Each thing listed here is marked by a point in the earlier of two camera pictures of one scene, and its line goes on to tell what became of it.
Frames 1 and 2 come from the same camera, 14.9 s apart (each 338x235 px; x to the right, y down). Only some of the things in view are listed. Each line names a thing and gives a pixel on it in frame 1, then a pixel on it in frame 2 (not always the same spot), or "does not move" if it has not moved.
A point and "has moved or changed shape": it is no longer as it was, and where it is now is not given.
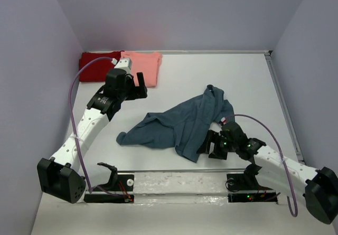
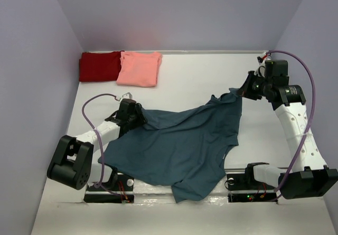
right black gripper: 214,144 to 248,86
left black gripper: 138,92 to 138,115
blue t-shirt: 182,129 has moved or changed shape
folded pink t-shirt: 147,64 does not move
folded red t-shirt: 96,71 does not move
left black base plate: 120,189 does not move
